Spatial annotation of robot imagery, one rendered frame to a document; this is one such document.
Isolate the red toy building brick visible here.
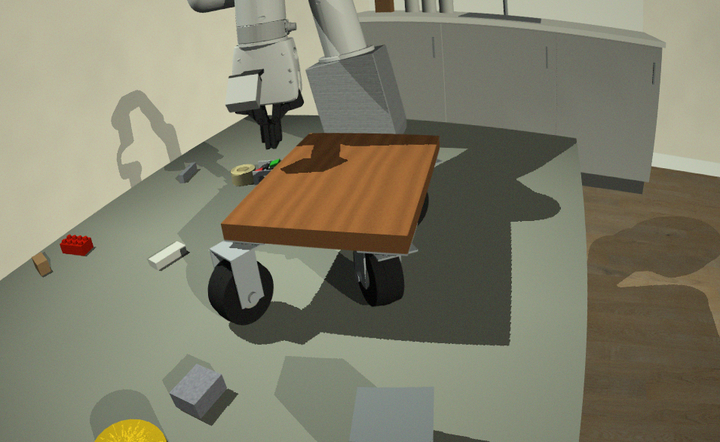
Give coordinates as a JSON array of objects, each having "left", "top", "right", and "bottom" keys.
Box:
[{"left": 60, "top": 235, "right": 93, "bottom": 256}]

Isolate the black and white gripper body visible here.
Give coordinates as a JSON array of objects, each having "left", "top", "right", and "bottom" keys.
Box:
[{"left": 232, "top": 36, "right": 302, "bottom": 106}]

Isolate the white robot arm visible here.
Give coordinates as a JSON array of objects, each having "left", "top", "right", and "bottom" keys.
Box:
[{"left": 187, "top": 0, "right": 375, "bottom": 113}]

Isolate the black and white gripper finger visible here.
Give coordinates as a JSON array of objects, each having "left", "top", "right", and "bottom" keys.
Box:
[
  {"left": 235, "top": 106, "right": 271, "bottom": 149},
  {"left": 269, "top": 89, "right": 304, "bottom": 149}
]

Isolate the beige roll of tape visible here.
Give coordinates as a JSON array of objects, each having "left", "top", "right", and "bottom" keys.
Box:
[{"left": 231, "top": 164, "right": 256, "bottom": 186}]

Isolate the brown wooden dolly with black wheels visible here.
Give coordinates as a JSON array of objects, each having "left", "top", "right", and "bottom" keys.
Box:
[{"left": 208, "top": 133, "right": 443, "bottom": 325}]

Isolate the tan wooden block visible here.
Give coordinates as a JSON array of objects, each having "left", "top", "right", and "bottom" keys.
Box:
[{"left": 32, "top": 253, "right": 51, "bottom": 276}]

